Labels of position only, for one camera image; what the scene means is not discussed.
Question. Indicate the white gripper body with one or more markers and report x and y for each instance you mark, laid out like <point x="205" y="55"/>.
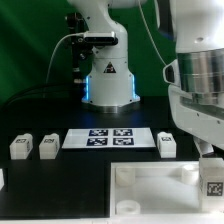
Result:
<point x="205" y="122"/>

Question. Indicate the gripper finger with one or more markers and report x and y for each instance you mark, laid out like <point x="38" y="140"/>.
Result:
<point x="204" y="148"/>

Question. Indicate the white square table top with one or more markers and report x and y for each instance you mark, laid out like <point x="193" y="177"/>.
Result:
<point x="158" y="192"/>

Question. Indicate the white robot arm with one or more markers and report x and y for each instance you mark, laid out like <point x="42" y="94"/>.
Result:
<point x="195" y="77"/>

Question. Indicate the white sheet with markers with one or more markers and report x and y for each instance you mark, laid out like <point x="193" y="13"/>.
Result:
<point x="108" y="138"/>

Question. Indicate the white block left edge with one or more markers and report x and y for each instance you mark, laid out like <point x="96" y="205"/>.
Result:
<point x="1" y="179"/>

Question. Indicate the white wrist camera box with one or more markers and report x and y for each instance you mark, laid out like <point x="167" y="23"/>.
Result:
<point x="171" y="73"/>

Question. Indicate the black camera on stand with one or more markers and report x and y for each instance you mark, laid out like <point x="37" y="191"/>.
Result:
<point x="82" y="42"/>

